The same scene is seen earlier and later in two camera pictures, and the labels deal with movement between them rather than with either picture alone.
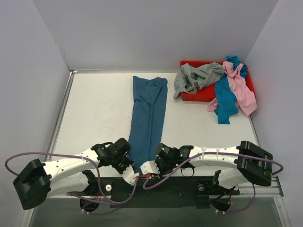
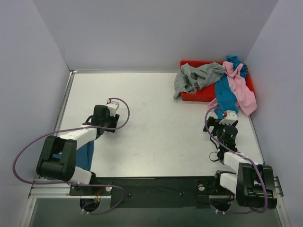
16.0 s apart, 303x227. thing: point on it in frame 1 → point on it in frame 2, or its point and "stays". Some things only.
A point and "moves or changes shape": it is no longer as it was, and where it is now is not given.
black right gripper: x=163 y=168 → x=213 y=125
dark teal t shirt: x=148 y=104 moves or changes shape
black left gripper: x=122 y=167 → x=114 y=122
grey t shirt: x=190 y=78 stays
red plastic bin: x=207 y=93 stays
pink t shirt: x=245 y=97 stays
